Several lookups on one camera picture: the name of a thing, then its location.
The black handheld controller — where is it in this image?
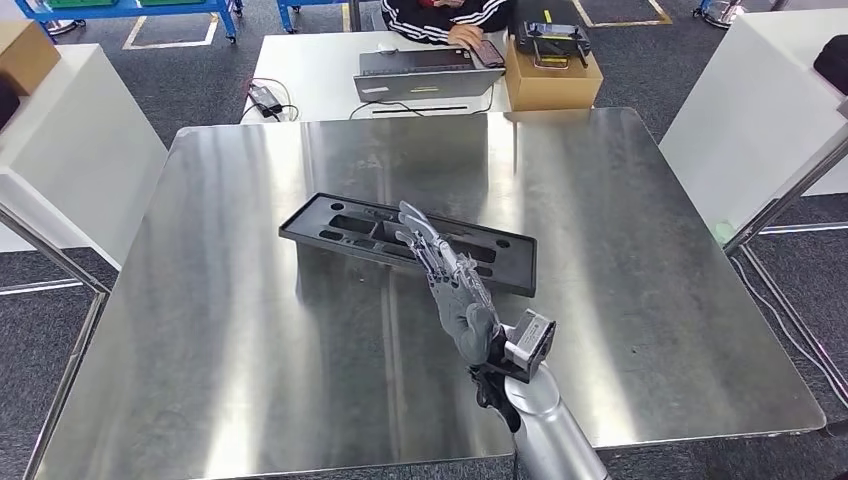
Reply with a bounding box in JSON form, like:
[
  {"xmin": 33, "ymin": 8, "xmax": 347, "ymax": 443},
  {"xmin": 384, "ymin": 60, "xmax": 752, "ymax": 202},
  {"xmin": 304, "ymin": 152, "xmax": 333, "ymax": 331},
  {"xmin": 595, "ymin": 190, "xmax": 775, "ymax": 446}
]
[{"xmin": 515, "ymin": 19, "xmax": 592, "ymax": 70}]

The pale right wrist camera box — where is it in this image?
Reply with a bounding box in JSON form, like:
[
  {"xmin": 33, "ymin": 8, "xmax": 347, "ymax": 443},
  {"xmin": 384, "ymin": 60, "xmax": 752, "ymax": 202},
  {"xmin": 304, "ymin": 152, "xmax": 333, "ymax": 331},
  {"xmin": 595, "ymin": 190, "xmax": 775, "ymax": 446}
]
[{"xmin": 503, "ymin": 307, "xmax": 558, "ymax": 384}]

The long black plastic car part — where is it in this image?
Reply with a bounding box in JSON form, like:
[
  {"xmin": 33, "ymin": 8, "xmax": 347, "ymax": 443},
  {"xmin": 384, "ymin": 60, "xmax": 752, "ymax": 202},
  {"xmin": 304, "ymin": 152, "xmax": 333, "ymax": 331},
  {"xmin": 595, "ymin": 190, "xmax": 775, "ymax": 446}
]
[{"xmin": 278, "ymin": 192, "xmax": 538, "ymax": 298}]

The white desk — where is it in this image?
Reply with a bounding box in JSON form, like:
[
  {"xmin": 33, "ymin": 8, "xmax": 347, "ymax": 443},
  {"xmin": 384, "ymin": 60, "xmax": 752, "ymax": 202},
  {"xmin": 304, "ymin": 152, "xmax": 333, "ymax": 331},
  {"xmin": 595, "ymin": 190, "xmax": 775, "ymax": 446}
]
[{"xmin": 241, "ymin": 29, "xmax": 515, "ymax": 125}]

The grey laptop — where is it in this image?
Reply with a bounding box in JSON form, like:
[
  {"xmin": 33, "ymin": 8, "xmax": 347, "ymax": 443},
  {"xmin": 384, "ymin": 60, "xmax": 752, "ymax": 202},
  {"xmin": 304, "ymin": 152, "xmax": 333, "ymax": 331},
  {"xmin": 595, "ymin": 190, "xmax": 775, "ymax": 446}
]
[{"xmin": 352, "ymin": 47, "xmax": 506, "ymax": 104}]

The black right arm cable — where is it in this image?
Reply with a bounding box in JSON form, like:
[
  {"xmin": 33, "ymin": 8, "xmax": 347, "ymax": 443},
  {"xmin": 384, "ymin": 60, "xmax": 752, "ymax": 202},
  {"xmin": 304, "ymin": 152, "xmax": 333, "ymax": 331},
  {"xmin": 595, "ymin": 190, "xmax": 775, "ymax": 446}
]
[{"xmin": 468, "ymin": 360, "xmax": 525, "ymax": 480}]

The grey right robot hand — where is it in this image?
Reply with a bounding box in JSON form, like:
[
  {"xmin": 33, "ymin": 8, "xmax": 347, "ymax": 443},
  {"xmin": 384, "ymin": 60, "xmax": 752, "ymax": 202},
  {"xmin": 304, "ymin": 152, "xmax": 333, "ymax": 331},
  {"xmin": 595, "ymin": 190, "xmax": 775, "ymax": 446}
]
[{"xmin": 395, "ymin": 200, "xmax": 503, "ymax": 367}]

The chrome round base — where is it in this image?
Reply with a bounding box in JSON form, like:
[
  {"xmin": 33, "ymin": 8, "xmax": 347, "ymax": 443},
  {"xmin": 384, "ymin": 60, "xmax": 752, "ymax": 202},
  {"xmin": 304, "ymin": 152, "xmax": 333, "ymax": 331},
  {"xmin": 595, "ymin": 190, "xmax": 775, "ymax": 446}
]
[{"xmin": 692, "ymin": 0, "xmax": 750, "ymax": 29}]

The black bag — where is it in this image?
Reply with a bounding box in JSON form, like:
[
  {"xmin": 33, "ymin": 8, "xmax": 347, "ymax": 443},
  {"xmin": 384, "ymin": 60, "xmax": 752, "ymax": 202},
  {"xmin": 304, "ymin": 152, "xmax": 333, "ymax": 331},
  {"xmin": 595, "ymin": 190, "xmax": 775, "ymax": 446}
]
[
  {"xmin": 813, "ymin": 34, "xmax": 848, "ymax": 97},
  {"xmin": 0, "ymin": 76, "xmax": 21, "ymax": 130}
]

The brown cardboard box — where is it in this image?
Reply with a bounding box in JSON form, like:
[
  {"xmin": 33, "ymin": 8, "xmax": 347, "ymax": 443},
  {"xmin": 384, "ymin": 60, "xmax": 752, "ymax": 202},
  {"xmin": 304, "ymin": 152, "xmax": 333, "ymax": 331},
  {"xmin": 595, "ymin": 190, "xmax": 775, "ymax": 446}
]
[
  {"xmin": 503, "ymin": 36, "xmax": 604, "ymax": 113},
  {"xmin": 0, "ymin": 18, "xmax": 62, "ymax": 97}
]

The thin black desk cable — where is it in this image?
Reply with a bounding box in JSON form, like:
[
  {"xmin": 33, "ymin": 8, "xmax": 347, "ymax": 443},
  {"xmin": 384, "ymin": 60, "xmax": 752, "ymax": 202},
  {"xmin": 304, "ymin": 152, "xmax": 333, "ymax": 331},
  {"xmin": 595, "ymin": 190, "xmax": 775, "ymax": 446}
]
[{"xmin": 349, "ymin": 99, "xmax": 425, "ymax": 121}]

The black smartphone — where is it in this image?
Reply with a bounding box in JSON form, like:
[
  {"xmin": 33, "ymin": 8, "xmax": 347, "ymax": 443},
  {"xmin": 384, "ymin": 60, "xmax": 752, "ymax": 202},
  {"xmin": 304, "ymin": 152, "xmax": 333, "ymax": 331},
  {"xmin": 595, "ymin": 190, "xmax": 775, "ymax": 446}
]
[{"xmin": 471, "ymin": 39, "xmax": 506, "ymax": 70}]

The stainless steel workbench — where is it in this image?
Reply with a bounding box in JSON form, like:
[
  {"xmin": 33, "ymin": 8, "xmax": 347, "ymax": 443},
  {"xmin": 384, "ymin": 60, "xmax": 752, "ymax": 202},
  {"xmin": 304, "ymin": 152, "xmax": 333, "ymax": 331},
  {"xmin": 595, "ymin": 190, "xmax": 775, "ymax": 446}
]
[{"xmin": 23, "ymin": 107, "xmax": 827, "ymax": 480}]

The blue metal cart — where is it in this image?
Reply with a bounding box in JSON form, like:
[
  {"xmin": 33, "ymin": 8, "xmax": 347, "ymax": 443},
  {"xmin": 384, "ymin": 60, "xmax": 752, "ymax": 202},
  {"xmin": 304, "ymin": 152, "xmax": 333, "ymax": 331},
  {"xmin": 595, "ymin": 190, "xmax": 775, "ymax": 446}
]
[
  {"xmin": 14, "ymin": 0, "xmax": 245, "ymax": 44},
  {"xmin": 276, "ymin": 0, "xmax": 364, "ymax": 34}
]

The black laptop power brick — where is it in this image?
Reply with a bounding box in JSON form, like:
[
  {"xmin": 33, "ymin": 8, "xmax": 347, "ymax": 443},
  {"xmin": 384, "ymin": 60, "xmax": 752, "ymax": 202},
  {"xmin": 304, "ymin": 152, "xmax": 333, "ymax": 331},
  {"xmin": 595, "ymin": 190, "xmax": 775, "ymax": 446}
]
[{"xmin": 248, "ymin": 84, "xmax": 285, "ymax": 119}]

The person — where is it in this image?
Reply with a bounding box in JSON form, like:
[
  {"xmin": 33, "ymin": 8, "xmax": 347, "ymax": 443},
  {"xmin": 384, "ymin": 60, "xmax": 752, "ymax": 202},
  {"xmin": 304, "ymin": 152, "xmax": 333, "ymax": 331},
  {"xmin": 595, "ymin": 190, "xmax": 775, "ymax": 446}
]
[{"xmin": 380, "ymin": 0, "xmax": 515, "ymax": 51}]

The white floor cable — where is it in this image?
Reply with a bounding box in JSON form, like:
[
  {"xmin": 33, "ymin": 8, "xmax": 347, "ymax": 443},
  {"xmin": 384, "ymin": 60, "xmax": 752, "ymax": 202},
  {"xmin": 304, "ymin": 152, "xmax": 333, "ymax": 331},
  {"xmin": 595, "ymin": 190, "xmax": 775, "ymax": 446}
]
[{"xmin": 728, "ymin": 254, "xmax": 848, "ymax": 409}]

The white upright panel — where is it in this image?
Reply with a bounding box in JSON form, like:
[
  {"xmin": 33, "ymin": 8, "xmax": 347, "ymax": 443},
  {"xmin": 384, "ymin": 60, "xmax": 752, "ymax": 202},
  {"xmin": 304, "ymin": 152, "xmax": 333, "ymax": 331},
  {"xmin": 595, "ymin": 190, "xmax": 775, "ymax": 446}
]
[
  {"xmin": 659, "ymin": 7, "xmax": 848, "ymax": 243},
  {"xmin": 0, "ymin": 42, "xmax": 169, "ymax": 272}
]

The metal stand frame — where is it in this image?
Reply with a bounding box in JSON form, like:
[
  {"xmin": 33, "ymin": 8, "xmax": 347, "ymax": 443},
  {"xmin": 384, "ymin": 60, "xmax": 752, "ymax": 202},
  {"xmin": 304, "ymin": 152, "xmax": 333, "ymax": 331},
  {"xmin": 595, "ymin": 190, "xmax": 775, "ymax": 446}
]
[{"xmin": 722, "ymin": 99, "xmax": 848, "ymax": 439}]

